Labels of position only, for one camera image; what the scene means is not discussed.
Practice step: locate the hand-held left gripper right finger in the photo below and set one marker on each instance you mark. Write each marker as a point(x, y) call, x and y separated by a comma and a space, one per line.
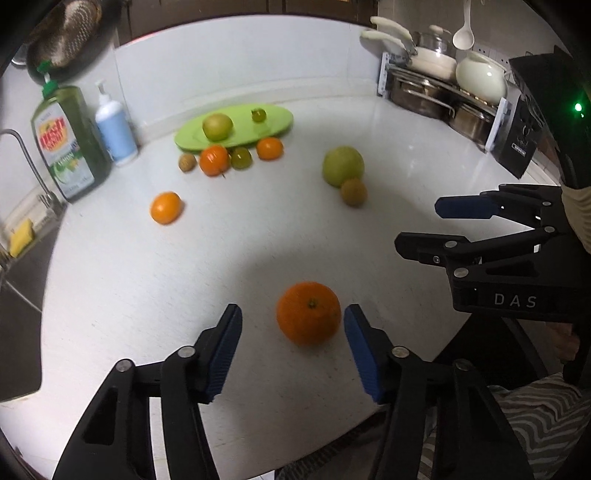
point(364, 355)

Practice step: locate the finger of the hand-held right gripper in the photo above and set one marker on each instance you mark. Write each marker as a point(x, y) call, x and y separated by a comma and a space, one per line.
point(425, 247)
point(461, 206)

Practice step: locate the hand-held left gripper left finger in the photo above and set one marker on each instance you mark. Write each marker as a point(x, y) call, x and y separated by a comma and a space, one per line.
point(226, 355)

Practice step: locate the large orange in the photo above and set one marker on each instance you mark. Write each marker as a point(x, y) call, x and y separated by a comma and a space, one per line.
point(308, 314)

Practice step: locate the brown kiwi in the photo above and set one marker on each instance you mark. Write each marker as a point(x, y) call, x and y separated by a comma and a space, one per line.
point(353, 192)
point(187, 162)

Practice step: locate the large green pomelo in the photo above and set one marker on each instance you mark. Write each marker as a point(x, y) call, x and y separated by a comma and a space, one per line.
point(343, 166)

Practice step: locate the small orange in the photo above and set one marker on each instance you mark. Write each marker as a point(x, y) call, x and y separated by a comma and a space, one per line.
point(269, 148)
point(166, 207)
point(214, 160)

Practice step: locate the green plate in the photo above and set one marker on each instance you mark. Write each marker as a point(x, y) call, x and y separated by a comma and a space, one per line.
point(272, 124)

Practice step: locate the green tomato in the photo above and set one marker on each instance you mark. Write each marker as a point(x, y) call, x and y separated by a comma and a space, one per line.
point(240, 158)

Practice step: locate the small green persimmon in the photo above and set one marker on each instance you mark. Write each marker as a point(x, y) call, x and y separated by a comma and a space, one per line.
point(258, 114)

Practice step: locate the green apple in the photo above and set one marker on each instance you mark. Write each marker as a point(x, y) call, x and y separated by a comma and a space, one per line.
point(217, 127)

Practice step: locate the person's right hand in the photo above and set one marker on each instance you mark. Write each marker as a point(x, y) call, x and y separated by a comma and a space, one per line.
point(565, 341)

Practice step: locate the steel pot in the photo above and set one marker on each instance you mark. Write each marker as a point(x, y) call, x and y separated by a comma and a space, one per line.
point(418, 97)
point(473, 121)

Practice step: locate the striped grey clothing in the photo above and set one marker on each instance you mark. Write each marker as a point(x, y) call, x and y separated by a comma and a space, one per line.
point(531, 415)

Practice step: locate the cream ceramic jar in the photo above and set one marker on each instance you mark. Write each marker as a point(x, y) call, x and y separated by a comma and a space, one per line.
point(480, 76)

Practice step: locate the cream saucepan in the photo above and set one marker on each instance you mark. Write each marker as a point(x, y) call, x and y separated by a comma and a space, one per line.
point(434, 64)

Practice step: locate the metal pot rack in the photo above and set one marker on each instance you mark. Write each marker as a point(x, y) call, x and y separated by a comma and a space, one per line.
point(385, 74)

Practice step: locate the glass pot lid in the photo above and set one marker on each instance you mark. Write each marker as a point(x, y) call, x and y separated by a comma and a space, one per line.
point(434, 41)

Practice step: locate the white ladle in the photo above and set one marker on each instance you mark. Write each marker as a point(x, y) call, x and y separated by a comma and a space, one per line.
point(463, 37)

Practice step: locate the steel sink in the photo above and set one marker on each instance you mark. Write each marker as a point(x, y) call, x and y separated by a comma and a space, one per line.
point(18, 323)

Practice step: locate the yellow sponge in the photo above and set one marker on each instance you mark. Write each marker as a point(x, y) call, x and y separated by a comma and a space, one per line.
point(21, 237)

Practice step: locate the white blue pump bottle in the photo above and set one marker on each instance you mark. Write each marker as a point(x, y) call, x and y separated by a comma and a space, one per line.
point(115, 134)

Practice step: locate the green dish soap bottle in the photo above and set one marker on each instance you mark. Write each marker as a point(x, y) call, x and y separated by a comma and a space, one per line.
point(69, 138)

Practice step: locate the metal faucet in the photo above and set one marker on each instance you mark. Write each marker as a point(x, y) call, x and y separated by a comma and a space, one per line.
point(27, 157)

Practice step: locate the dark metal colander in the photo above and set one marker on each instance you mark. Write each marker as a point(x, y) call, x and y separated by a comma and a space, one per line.
point(64, 32)

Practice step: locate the wall socket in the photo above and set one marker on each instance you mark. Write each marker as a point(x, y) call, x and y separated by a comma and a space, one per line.
point(491, 51)

